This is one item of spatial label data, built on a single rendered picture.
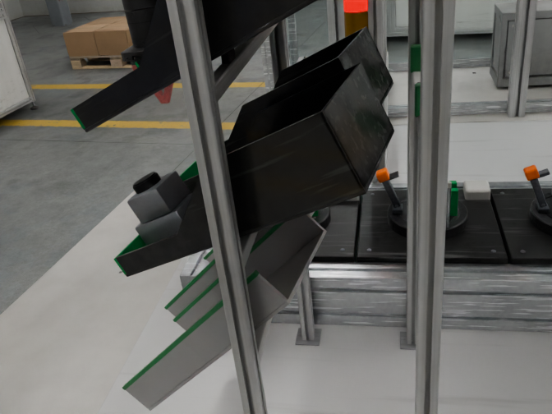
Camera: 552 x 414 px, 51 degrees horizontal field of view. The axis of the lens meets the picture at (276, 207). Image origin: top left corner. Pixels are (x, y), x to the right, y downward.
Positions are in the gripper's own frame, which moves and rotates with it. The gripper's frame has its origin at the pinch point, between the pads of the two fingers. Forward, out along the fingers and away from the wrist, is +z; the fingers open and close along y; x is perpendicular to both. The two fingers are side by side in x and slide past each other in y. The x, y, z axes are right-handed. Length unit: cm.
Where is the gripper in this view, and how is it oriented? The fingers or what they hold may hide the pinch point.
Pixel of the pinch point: (164, 98)
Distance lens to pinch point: 99.0
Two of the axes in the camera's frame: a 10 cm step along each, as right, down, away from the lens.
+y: 1.8, -4.9, 8.5
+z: 1.4, 8.7, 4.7
